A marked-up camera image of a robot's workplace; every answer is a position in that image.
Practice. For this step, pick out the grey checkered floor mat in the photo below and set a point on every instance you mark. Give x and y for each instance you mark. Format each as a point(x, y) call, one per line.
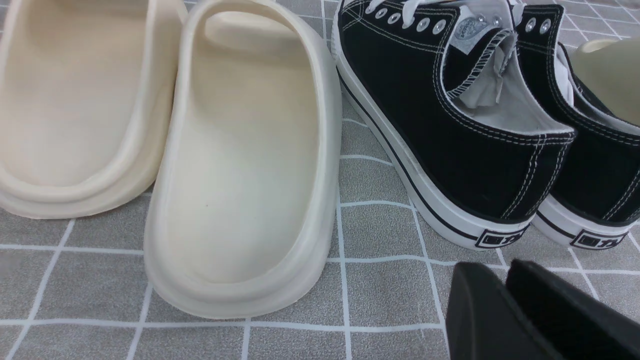
point(75, 289)

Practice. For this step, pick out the black canvas sneaker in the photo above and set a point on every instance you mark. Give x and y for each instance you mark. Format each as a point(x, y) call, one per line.
point(439, 84)
point(594, 201)

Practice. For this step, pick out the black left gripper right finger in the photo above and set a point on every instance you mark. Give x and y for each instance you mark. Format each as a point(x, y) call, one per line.
point(578, 326)

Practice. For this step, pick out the cream slipper far left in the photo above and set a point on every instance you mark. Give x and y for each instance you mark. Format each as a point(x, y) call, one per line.
point(86, 96)

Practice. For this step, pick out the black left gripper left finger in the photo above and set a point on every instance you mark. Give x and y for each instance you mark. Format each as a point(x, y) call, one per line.
point(484, 322)

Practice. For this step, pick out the olive green slipper left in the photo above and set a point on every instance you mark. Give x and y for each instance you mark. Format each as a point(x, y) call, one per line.
point(610, 69)

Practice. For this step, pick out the cream slipper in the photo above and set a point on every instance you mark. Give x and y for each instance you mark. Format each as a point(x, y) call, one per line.
point(243, 207)
point(86, 96)

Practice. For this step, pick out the black canvas sneaker left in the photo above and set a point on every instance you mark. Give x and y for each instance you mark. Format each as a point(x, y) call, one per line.
point(439, 84)

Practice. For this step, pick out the black canvas sneaker right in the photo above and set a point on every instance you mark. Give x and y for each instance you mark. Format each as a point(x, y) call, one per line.
point(594, 201)

